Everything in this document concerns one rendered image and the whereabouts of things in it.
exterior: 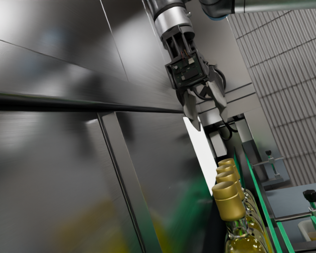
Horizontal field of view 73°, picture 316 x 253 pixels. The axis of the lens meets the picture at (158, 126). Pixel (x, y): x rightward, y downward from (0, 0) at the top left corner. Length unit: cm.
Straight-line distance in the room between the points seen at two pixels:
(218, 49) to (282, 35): 200
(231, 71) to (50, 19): 123
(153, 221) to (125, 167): 9
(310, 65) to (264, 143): 206
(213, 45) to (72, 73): 128
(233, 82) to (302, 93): 197
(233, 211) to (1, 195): 26
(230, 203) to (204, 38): 133
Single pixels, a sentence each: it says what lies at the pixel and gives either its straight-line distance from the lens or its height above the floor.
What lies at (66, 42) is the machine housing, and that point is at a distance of 39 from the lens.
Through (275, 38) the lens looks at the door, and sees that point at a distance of 343.
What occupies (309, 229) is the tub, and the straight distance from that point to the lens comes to 92.
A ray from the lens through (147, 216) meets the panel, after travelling 36.
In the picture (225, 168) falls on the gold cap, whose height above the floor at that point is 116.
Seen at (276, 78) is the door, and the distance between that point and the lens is 335.
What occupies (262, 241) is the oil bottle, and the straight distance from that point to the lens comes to 34.
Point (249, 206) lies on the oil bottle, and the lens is 44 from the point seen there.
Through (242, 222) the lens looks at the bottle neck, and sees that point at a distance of 33.
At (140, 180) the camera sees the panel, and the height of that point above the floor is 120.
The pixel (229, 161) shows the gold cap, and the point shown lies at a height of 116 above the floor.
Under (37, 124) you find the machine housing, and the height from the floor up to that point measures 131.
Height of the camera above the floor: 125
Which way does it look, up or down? 4 degrees up
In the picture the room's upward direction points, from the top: 19 degrees counter-clockwise
